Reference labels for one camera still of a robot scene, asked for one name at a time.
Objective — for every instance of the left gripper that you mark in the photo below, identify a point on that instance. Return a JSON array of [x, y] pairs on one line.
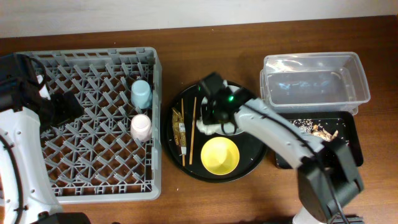
[[66, 107]]

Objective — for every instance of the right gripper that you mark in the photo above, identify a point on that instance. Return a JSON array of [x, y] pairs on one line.
[[214, 104]]

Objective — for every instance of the white tissue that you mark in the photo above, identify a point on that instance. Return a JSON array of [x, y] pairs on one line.
[[208, 129]]

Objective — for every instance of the light blue cup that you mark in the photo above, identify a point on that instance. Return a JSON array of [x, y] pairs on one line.
[[141, 94]]

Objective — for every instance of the pink cup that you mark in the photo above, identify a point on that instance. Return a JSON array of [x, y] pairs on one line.
[[141, 127]]

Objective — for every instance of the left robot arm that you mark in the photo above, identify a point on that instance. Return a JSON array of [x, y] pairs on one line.
[[27, 109]]

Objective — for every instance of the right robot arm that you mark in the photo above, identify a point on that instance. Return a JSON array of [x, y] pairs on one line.
[[327, 175]]

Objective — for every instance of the grey dishwasher rack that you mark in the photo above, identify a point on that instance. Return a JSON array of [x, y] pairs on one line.
[[94, 159]]

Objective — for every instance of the grey round plate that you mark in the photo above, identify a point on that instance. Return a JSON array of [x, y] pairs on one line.
[[228, 129]]

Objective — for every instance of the left wooden chopstick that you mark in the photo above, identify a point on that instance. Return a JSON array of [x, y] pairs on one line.
[[184, 139]]

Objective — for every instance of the wooden chopstick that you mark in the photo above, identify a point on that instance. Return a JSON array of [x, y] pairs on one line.
[[193, 131], [184, 139]]

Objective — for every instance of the right wooden chopstick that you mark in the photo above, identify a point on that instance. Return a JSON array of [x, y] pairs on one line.
[[193, 131]]

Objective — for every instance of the gold foil wrapper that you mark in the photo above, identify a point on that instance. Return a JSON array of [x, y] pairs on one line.
[[177, 127]]

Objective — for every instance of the round black tray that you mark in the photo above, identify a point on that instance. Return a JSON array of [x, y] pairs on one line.
[[251, 150]]

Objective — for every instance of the yellow bowl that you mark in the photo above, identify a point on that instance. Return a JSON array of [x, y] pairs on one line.
[[220, 156]]

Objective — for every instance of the food scraps pile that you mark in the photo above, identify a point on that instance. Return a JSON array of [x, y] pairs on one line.
[[308, 126]]

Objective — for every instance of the clear plastic bin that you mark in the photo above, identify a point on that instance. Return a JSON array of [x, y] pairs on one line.
[[314, 82]]

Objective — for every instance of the black rectangular tray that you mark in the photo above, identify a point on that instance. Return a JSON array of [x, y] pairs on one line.
[[341, 121]]

